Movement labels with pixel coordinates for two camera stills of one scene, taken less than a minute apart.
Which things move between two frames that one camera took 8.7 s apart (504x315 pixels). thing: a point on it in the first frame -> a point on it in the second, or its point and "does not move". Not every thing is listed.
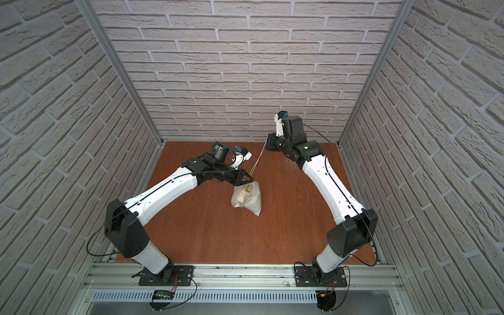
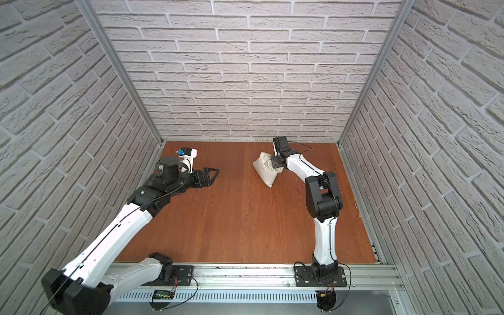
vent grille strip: [210, 296] does not move
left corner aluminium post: [86, 9] does not move
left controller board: [161, 294] does not move
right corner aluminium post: [405, 8] does not move
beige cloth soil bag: [248, 195] -> [264, 167]
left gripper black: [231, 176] -> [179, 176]
